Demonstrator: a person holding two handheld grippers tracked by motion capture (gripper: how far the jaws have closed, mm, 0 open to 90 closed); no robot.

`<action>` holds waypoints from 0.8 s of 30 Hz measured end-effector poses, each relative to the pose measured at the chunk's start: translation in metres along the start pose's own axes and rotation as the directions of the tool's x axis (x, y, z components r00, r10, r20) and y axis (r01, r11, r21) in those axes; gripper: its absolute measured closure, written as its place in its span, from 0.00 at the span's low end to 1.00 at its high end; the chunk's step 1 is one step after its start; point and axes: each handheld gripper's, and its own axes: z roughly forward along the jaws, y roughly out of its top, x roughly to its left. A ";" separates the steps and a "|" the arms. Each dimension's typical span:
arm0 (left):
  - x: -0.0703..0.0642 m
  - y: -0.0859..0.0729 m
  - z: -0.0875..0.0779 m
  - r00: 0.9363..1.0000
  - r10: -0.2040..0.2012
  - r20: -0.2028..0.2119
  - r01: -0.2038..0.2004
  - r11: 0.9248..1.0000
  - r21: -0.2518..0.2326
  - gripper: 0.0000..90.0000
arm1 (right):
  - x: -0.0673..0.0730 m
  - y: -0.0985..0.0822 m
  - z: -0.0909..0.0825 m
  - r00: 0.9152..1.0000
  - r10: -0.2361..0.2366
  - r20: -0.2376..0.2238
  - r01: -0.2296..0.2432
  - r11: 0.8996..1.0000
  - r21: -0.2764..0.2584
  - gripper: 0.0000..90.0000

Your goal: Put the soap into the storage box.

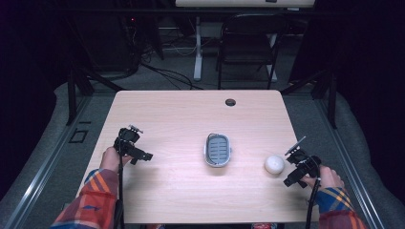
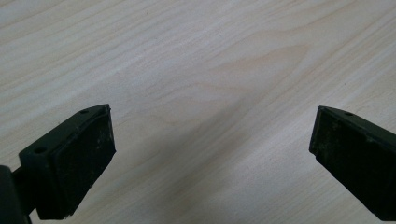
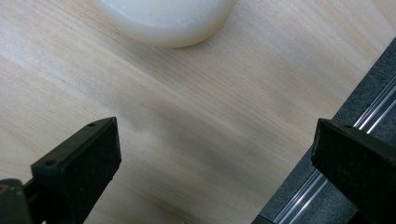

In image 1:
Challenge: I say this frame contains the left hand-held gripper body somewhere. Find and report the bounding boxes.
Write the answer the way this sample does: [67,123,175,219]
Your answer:
[113,124,144,157]

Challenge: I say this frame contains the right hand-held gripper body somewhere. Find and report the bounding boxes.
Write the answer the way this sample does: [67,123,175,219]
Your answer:
[284,135,322,179]

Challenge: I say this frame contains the white round soap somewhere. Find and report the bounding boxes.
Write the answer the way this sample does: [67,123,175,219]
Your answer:
[264,155,286,176]

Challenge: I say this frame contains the grey oval soap dish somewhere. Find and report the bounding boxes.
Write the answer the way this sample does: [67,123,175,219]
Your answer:
[203,133,233,169]

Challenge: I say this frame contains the person's left hand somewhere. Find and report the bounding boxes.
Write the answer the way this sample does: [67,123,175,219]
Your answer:
[99,146,134,175]

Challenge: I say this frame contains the person's right hand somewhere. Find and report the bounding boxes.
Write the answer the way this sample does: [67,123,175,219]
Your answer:
[301,165,346,193]

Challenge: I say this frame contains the red thing at table edge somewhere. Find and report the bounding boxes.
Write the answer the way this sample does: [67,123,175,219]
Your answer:
[251,222,279,229]

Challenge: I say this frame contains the black metal stand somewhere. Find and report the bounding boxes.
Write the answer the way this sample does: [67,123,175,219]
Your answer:
[280,68,338,130]
[64,61,126,127]

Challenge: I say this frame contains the dark curtain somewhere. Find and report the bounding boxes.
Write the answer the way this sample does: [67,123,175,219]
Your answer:
[0,0,75,201]
[288,0,405,204]

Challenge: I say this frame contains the white desk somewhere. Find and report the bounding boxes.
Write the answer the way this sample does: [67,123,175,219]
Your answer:
[175,0,317,82]

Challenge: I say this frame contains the black folding chair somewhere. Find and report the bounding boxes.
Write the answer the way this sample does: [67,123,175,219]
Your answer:
[216,12,290,91]

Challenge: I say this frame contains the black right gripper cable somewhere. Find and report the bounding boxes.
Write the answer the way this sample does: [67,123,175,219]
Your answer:
[305,177,322,229]

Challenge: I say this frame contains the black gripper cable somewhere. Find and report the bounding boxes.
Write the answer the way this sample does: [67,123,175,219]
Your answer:
[115,155,126,229]
[305,177,322,229]

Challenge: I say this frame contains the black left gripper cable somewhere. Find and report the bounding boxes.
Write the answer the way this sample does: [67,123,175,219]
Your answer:
[115,155,126,229]

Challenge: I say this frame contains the grey metal floor rail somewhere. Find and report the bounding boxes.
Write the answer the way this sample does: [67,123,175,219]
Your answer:
[313,97,387,229]
[0,94,94,229]

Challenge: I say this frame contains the black floor cable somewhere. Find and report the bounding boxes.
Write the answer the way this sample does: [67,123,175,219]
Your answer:
[139,61,204,91]

